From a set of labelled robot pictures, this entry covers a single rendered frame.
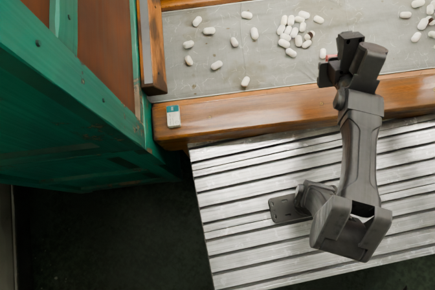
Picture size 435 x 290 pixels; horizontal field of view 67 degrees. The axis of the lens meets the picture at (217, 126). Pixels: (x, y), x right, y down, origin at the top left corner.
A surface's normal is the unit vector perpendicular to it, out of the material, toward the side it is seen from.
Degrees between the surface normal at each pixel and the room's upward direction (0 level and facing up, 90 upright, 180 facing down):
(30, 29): 90
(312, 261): 0
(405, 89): 0
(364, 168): 18
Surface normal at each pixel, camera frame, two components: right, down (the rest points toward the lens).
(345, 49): 0.06, 0.56
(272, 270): -0.05, -0.25
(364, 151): 0.04, -0.53
